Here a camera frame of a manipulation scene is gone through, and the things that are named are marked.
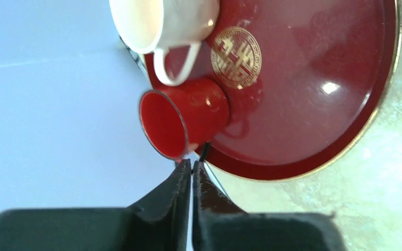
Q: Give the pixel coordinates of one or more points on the glossy red mug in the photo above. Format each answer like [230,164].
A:
[178,120]

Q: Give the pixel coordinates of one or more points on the round red lacquer tray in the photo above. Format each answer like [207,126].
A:
[303,80]

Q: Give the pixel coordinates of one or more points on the white pinkish mug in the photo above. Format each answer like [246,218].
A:
[148,26]

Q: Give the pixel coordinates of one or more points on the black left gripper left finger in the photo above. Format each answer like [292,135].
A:
[157,221]

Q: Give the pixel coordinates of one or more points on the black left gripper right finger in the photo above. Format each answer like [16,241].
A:
[219,224]

